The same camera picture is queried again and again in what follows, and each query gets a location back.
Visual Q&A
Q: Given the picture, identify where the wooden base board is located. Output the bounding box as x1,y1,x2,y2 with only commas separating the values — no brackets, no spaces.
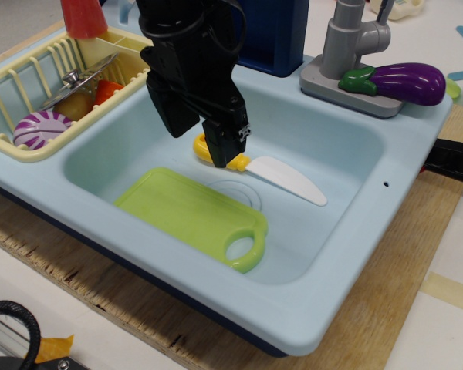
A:
0,21,463,370

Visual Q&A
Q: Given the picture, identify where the grey toy faucet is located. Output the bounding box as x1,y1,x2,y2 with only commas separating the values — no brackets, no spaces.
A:
299,0,403,118

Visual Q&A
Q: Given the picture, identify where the yellow-handled white toy knife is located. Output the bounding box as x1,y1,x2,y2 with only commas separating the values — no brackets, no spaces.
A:
193,133,328,207

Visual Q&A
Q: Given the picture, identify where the yellow tape piece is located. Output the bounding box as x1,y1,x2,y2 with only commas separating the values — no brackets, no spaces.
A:
35,335,75,364

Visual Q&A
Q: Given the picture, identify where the purple striped toy cabbage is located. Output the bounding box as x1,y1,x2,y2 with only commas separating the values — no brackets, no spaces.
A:
13,110,73,150

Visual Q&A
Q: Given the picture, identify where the black clamp block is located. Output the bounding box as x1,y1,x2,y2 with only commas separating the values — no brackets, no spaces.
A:
421,139,463,182

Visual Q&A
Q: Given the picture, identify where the red plastic cup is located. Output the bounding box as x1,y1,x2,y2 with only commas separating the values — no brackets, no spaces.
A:
60,0,108,39

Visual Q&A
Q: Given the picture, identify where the light blue toy sink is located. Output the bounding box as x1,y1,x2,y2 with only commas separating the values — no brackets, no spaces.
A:
0,66,452,356

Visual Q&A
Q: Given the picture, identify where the orange toy carrot piece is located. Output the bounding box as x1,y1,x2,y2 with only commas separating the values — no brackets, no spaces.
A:
94,79,123,105

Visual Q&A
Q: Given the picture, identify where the cream toy item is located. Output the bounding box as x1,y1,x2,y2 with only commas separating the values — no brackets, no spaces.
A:
369,0,425,25

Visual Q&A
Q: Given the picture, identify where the black cable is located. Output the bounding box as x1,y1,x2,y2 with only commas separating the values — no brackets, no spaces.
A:
0,300,43,370

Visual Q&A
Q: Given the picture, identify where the yellow toy potato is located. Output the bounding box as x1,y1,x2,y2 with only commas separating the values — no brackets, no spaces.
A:
53,92,93,121

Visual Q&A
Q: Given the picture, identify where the metal pot lid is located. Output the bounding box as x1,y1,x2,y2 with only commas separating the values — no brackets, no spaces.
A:
40,52,119,110

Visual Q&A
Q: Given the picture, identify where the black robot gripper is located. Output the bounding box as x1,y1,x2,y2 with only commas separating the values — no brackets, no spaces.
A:
137,1,251,168

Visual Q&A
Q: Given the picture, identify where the green plastic cutting board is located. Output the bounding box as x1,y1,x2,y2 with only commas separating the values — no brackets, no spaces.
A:
114,167,269,274

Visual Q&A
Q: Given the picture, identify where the cream plastic dish rack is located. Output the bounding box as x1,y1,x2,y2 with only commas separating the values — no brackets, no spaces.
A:
0,28,152,163

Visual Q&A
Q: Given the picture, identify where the dark blue plastic panel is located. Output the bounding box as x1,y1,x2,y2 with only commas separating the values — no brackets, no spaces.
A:
235,0,309,77

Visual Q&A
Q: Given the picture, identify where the purple toy eggplant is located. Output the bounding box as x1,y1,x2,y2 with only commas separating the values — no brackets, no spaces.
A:
338,62,446,106

